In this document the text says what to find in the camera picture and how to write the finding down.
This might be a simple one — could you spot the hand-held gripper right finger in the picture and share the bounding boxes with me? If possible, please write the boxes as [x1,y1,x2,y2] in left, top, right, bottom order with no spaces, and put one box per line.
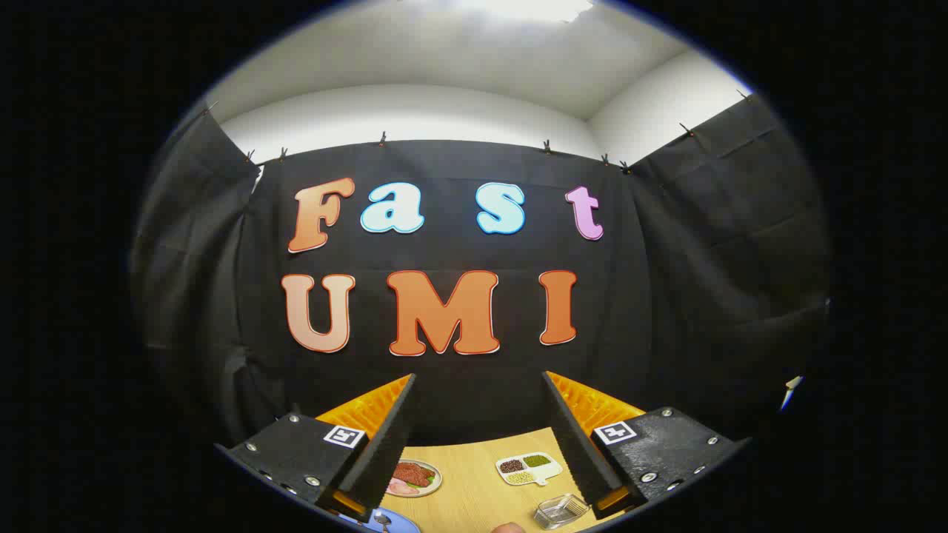
[541,370,752,520]

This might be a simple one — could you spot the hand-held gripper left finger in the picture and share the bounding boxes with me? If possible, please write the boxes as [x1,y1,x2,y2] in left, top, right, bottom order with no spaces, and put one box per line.
[213,372,418,524]

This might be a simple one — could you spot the white divided bean dish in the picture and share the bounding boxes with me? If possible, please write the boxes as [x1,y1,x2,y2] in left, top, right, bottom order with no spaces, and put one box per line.
[495,452,564,487]

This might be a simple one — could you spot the brown meat piece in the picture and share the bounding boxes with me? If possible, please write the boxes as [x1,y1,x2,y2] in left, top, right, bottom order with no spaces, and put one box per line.
[393,462,436,488]

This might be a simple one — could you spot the white oval meat plate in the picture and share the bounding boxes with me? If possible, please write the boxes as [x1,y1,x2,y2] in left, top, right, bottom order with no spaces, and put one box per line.
[384,459,444,498]

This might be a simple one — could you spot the metal perforated basket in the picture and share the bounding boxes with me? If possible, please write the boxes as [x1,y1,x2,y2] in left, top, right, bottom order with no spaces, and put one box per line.
[533,494,591,530]

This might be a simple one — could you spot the blue round plate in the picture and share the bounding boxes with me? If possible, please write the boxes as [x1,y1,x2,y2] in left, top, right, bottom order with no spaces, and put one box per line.
[337,507,421,533]

